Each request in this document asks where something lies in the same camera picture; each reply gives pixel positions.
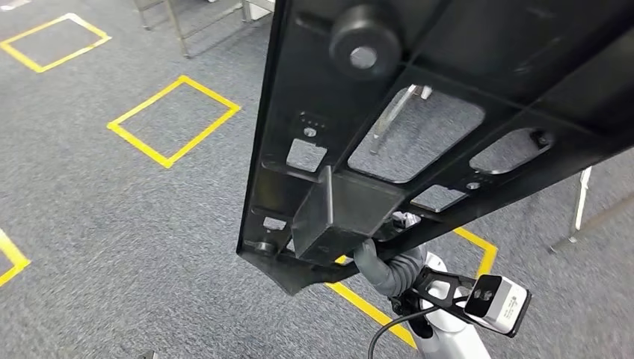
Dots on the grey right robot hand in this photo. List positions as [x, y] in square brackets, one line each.
[369, 262]

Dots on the black plastic plate bracket part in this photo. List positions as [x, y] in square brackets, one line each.
[297, 74]

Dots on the steel table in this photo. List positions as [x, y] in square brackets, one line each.
[176, 29]
[583, 198]

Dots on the black robot foot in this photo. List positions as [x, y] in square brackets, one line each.
[148, 355]

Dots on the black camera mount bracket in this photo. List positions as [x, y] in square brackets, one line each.
[426, 277]

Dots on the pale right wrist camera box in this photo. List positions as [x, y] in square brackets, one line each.
[505, 307]

